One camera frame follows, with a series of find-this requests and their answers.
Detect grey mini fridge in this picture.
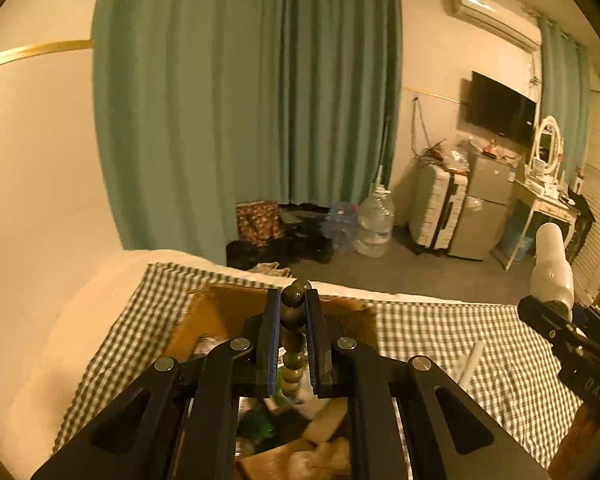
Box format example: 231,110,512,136
450,150,518,262

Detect narrow green curtain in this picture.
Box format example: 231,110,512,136
537,15,593,171

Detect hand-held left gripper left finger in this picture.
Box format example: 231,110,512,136
30,287,283,480

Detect black chair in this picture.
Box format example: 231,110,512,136
567,190,596,263

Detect white hair dryer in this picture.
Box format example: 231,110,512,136
530,222,576,321

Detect wide green curtain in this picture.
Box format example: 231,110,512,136
92,0,406,266

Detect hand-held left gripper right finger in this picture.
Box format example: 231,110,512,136
305,290,551,480

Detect cardboard box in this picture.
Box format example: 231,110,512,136
162,282,378,480

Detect white oval vanity mirror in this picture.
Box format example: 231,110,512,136
527,116,566,181

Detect wall cable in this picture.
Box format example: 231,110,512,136
410,95,441,161

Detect white dressing table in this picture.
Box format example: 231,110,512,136
505,177,581,271

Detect black bag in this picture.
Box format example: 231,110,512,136
225,202,333,268

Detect pack of water bottles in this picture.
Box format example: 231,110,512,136
322,202,363,251

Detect person's right forearm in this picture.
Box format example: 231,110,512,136
552,400,600,480

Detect green snack packet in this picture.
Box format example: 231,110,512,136
240,385,291,441

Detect large water jug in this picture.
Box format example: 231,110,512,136
355,185,396,258

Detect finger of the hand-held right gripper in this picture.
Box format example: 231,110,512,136
517,294,589,347

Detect clear plastic bags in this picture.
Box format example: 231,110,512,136
432,135,476,173

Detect white foam strip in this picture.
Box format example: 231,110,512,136
452,340,488,391

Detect white suitcase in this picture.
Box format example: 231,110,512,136
409,162,471,256

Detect patterned gift bag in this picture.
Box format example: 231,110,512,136
236,200,283,248

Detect dark bead bracelet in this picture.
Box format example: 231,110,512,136
279,278,313,403

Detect black wall television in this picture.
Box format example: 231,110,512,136
462,71,538,145

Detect white wall air conditioner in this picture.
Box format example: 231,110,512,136
447,0,543,53

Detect grey checked blanket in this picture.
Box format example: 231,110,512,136
55,262,586,480

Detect blue waste bin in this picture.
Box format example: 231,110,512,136
497,230,536,263

